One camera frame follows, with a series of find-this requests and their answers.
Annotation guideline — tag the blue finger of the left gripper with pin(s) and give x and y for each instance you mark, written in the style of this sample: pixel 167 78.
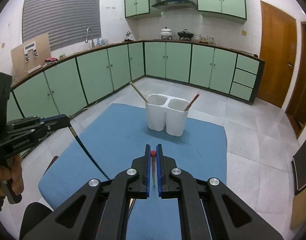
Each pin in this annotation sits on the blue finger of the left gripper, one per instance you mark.
pixel 48 126
pixel 50 118

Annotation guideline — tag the white double utensil holder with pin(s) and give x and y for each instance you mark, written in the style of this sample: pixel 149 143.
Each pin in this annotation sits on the white double utensil holder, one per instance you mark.
pixel 166 112

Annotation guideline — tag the person's left hand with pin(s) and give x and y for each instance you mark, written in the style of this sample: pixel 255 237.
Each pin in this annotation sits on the person's left hand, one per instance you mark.
pixel 15 174

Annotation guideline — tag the plain bamboo chopstick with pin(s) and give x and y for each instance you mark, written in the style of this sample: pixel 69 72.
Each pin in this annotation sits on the plain bamboo chopstick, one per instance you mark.
pixel 138 92

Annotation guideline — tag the cardboard panel with brackets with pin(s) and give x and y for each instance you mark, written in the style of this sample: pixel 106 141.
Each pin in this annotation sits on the cardboard panel with brackets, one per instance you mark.
pixel 30 56

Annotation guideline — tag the cardboard box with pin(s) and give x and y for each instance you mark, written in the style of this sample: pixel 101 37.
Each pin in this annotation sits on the cardboard box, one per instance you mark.
pixel 298 210

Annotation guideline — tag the black wok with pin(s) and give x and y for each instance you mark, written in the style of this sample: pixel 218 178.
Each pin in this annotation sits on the black wok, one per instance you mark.
pixel 185 35

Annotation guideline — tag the green lower kitchen cabinets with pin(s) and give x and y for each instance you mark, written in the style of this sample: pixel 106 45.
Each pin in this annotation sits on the green lower kitchen cabinets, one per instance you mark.
pixel 81 80

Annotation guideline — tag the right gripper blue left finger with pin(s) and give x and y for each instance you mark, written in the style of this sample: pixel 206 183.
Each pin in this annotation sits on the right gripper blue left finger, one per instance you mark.
pixel 148 167

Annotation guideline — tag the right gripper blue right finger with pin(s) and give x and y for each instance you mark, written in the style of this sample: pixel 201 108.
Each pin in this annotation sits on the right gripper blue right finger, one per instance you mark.
pixel 159 169

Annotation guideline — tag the wooden door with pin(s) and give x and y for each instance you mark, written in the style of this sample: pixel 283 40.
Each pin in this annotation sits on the wooden door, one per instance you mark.
pixel 296 110
pixel 278 50

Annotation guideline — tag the white cooking pot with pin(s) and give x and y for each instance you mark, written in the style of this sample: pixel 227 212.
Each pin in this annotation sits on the white cooking pot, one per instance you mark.
pixel 166 34

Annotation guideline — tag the black glass cabinet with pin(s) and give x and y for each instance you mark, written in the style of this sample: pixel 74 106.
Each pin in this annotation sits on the black glass cabinet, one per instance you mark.
pixel 299 166

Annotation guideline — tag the window roller blind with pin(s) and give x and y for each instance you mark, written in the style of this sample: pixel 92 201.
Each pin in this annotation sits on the window roller blind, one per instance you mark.
pixel 65 21

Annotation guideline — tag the black chopstick gold band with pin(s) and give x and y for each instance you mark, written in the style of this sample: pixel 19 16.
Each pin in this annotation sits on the black chopstick gold band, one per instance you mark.
pixel 87 152

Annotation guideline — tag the sink faucet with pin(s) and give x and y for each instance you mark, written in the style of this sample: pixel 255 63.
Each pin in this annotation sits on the sink faucet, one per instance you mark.
pixel 89 36

